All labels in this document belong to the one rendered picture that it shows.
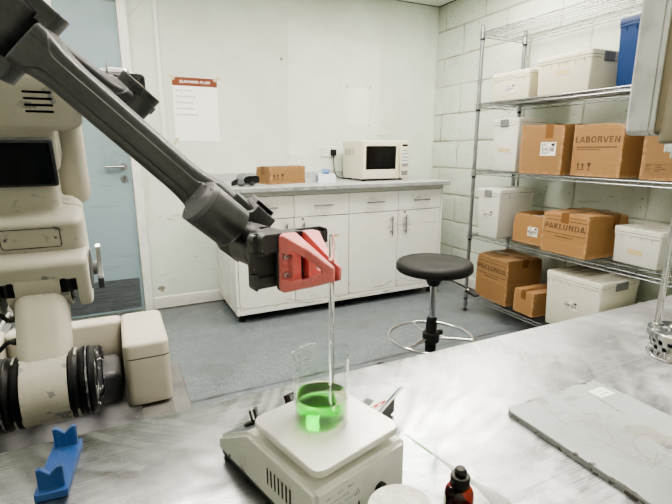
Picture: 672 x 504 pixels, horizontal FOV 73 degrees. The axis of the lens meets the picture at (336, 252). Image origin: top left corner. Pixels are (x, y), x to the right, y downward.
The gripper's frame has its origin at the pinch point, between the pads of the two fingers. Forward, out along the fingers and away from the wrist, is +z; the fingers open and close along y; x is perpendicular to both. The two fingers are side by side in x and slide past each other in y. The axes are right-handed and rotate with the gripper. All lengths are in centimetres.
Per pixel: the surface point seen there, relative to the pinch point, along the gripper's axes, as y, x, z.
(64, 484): -24.8, 25.0, -17.8
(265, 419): -5.8, 17.2, -4.7
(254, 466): -7.5, 22.5, -4.6
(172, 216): 73, 34, -289
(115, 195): 38, 18, -295
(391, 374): 24.5, 25.9, -15.6
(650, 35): 33.6, -24.9, 14.0
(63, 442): -23.9, 24.5, -25.9
